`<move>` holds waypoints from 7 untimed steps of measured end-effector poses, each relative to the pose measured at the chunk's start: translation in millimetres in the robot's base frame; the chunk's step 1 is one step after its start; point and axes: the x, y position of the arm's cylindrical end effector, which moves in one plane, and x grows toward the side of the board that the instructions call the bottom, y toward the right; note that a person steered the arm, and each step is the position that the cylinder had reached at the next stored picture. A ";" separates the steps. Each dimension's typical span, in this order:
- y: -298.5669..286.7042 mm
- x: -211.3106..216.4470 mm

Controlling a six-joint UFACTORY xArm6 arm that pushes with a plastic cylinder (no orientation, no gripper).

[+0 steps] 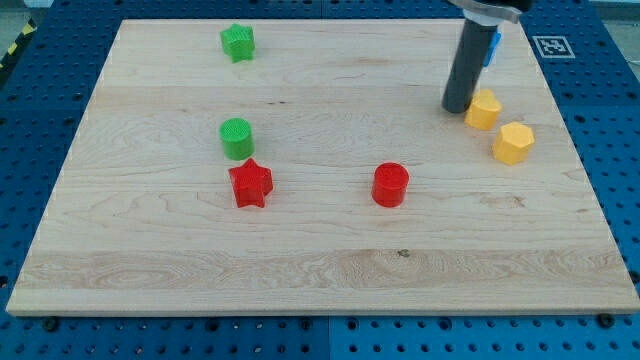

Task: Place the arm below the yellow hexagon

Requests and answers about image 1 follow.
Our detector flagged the yellow hexagon block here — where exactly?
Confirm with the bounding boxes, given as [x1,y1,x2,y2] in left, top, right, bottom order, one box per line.
[492,121,535,165]

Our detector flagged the wooden board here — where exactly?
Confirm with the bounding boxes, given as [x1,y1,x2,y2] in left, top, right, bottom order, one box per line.
[7,19,639,317]

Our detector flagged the grey robot arm flange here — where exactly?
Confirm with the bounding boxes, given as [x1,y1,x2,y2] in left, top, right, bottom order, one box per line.
[448,0,532,26]

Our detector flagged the yellow heart block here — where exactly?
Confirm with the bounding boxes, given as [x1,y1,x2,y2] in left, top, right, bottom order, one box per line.
[464,89,503,131]

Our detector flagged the green cylinder block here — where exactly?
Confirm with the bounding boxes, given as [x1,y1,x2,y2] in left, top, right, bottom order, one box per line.
[219,118,254,160]

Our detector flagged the red star block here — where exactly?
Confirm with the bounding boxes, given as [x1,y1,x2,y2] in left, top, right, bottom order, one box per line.
[228,158,274,208]

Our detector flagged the white fiducial marker tag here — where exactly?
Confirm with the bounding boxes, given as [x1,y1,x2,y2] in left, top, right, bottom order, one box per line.
[533,35,575,59]

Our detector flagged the red cylinder block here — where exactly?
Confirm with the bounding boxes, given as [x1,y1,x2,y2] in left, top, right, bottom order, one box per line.
[371,162,410,208]

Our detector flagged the green star block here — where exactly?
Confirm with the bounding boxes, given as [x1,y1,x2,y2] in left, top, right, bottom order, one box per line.
[220,23,255,63]

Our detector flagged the blue block behind tool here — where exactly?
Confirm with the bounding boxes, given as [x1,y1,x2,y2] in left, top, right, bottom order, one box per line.
[483,31,502,67]

